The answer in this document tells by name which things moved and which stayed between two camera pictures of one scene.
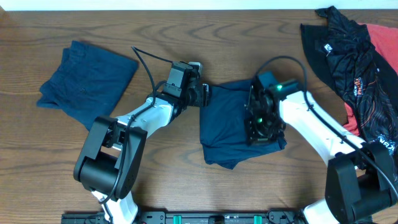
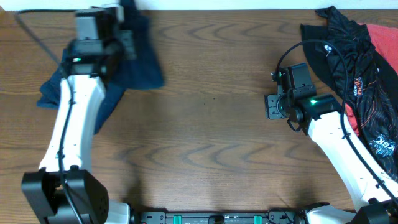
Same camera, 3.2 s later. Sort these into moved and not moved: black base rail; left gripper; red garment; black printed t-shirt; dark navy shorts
Moved: left gripper; dark navy shorts
Not moved: black printed t-shirt; black base rail; red garment
